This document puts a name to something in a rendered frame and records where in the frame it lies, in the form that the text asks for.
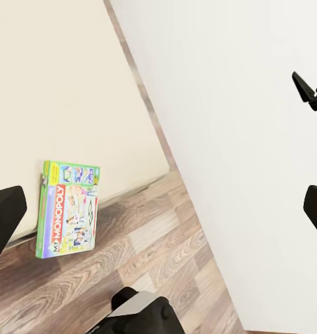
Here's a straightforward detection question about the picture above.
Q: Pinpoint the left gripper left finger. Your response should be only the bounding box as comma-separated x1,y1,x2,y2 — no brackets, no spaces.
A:
0,186,27,255

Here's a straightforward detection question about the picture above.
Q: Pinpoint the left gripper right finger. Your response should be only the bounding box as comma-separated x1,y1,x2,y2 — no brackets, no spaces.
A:
303,184,317,229

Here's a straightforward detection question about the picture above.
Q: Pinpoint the board game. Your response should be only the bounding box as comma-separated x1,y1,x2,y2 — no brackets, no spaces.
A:
36,161,100,259

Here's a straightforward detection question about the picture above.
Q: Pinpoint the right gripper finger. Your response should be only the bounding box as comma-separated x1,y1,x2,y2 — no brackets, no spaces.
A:
292,72,317,105

